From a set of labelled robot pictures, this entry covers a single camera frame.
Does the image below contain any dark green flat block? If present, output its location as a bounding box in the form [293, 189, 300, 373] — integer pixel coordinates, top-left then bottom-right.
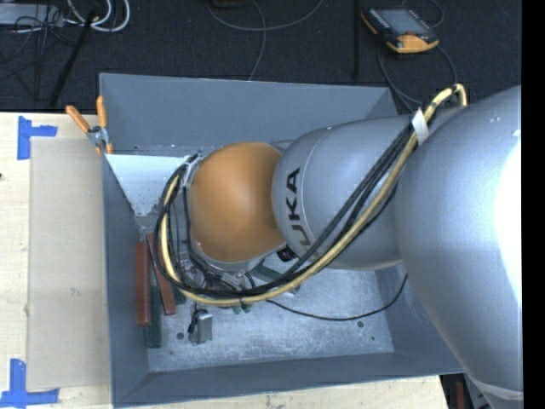
[146, 285, 164, 349]

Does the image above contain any red-brown flat block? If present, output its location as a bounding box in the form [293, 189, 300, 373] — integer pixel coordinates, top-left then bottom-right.
[135, 240, 152, 328]

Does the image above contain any grey metal bin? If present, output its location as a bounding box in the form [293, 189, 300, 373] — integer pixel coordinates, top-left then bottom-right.
[98, 72, 466, 409]

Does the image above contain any brown cardboard board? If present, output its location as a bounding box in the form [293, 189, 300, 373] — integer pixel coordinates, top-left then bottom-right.
[25, 137, 112, 392]

